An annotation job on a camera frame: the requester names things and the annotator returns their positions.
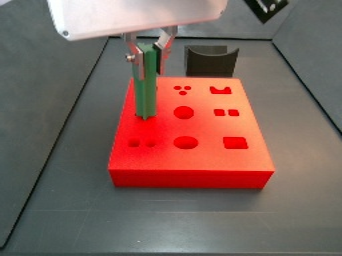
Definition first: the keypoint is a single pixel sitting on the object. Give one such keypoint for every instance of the black and white marker tag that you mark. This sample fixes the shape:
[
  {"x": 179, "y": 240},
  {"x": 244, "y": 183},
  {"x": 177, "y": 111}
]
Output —
[{"x": 267, "y": 8}]

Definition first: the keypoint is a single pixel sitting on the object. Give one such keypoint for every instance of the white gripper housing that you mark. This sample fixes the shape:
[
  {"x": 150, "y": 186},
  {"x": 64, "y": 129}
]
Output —
[{"x": 82, "y": 19}]

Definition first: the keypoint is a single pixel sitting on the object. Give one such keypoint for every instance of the dark grey curved holder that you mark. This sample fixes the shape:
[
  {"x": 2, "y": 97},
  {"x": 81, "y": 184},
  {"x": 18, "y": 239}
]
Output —
[{"x": 211, "y": 61}]

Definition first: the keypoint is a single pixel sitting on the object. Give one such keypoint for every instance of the red shape-sorting block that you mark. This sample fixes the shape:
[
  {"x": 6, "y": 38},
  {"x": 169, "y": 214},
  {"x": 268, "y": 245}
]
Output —
[{"x": 201, "y": 143}]

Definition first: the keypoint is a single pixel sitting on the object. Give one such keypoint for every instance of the green star-shaped peg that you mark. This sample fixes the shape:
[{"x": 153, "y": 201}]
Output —
[{"x": 146, "y": 86}]

